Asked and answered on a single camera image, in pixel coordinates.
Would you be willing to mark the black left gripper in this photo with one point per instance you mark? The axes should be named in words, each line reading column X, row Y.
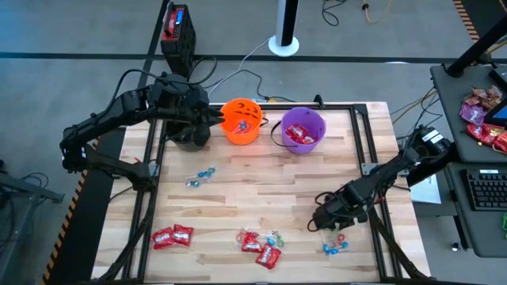
column 178, row 101

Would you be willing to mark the green candy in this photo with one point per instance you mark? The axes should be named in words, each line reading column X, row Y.
column 279, row 240
column 334, row 237

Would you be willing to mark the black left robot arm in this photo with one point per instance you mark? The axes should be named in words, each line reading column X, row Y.
column 103, row 116

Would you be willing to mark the black keyboard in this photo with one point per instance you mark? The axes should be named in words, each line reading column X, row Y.
column 487, row 192

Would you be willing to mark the dark grey side desk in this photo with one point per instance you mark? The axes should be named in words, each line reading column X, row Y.
column 451, row 118

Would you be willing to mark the teal hard candy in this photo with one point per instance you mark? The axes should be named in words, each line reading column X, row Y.
column 211, row 171
column 193, row 183

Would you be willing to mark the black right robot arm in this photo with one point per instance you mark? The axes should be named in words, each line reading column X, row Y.
column 396, row 166

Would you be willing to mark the black desk device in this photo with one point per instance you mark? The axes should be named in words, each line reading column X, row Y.
column 500, row 77

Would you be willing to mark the white and black pole stand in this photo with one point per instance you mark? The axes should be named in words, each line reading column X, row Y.
column 283, row 46

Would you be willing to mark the red candy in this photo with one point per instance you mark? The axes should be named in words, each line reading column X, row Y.
column 341, row 238

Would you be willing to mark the hazard striped black mat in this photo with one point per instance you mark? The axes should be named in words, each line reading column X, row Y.
column 487, row 12

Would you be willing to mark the black halloween bucket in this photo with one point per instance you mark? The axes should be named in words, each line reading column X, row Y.
column 194, row 147

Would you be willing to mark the hazard striped black platform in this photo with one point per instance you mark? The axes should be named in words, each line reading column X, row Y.
column 87, row 221

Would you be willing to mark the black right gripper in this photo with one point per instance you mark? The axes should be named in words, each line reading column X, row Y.
column 340, row 206

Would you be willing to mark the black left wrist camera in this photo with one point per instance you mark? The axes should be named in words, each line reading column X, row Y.
column 198, row 134

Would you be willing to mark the red candy pack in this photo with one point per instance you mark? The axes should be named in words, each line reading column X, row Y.
column 481, row 134
column 501, row 141

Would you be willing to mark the orange pumpkin face bucket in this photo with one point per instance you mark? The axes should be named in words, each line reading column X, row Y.
column 237, row 138

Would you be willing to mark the black desk pole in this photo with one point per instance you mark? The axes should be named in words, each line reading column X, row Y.
column 471, row 53

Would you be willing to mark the tablet with blue screen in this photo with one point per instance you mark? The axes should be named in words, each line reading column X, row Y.
column 500, row 115

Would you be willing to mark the black aluminium table frame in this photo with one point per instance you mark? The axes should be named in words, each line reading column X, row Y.
column 356, row 107

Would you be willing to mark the red and black case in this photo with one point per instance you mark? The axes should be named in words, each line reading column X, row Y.
column 180, row 39

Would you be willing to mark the purple pumpkin face bucket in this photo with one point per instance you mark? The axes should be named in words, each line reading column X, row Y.
column 313, row 118

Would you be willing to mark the brown candy bag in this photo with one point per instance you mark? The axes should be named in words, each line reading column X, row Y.
column 486, row 98

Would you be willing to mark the pink candy bag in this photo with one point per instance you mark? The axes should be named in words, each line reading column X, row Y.
column 473, row 115

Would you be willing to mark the grey keyboard desk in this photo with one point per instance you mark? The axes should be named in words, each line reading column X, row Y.
column 483, row 233

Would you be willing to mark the white paper sheet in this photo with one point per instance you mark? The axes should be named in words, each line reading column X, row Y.
column 425, row 194

